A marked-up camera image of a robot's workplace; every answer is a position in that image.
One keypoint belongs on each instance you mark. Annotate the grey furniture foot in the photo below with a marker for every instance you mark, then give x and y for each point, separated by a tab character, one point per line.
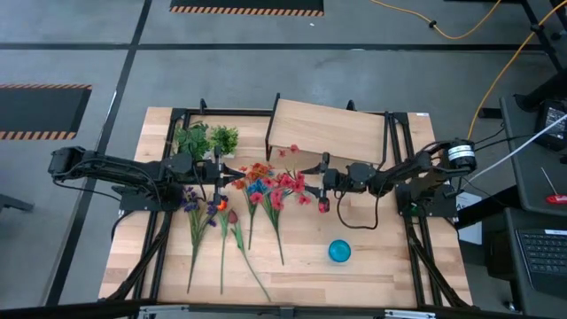
13	203

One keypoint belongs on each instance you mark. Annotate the dark grey desk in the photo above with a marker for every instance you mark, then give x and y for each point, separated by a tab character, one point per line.
527	177
500	266

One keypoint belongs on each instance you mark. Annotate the black aluminium beam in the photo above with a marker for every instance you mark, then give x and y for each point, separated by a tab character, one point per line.
66	310

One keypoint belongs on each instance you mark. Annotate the black laptop keyboard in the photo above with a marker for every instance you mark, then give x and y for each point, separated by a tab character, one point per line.
545	257

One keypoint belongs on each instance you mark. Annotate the purple artificial flower bunch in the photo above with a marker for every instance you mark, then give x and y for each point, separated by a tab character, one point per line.
191	206

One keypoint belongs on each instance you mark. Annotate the orange artificial tulip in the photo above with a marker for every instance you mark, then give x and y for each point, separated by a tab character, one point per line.
222	205

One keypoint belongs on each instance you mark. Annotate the wooden shelf with black frame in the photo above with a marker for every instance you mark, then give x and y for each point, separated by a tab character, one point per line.
325	130

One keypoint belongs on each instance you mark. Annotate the orange artificial flower bunch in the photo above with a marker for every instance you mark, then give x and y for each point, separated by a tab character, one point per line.
259	169

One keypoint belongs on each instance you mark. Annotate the white paper sheet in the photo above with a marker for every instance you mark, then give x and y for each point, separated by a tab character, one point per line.
474	230

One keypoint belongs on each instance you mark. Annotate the blue artificial flower bunch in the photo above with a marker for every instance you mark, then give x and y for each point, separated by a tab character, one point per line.
257	187

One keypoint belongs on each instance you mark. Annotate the blue glass vase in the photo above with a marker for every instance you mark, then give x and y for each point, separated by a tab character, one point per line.
339	251

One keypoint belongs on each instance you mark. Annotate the silver corner bracket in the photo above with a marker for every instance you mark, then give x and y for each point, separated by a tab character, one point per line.
166	311
409	314

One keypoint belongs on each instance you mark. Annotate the black screen device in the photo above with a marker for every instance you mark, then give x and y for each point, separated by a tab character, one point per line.
551	128

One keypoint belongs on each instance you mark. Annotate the broad-leaf plant in white pot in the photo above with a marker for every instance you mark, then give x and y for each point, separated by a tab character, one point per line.
192	142

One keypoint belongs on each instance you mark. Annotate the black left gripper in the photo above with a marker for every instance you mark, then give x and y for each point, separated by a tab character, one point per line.
206	173

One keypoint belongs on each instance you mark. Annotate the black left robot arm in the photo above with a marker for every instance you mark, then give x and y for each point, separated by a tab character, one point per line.
111	170

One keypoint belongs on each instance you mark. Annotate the black aluminium table frame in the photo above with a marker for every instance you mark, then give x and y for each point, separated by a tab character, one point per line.
230	111

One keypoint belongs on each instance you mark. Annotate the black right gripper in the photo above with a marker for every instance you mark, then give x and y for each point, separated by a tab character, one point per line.
339	181

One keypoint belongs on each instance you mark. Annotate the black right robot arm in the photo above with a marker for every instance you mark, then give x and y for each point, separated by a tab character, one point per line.
407	170

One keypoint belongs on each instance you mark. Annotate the red and orange flower bunch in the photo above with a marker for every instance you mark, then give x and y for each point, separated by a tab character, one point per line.
277	195

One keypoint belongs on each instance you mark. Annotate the black hazard-striped floor mat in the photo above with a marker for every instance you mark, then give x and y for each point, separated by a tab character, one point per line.
40	111
248	3

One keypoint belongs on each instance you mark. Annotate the small-leaf plant in white pot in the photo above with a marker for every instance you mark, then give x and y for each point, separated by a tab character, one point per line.
223	139

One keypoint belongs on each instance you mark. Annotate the dark red artificial tulip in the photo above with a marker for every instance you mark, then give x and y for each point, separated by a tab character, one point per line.
232	216

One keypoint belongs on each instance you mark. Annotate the white rod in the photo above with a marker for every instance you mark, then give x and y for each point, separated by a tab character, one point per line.
518	148

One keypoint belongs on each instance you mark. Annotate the black stand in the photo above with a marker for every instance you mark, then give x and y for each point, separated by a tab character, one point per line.
545	91

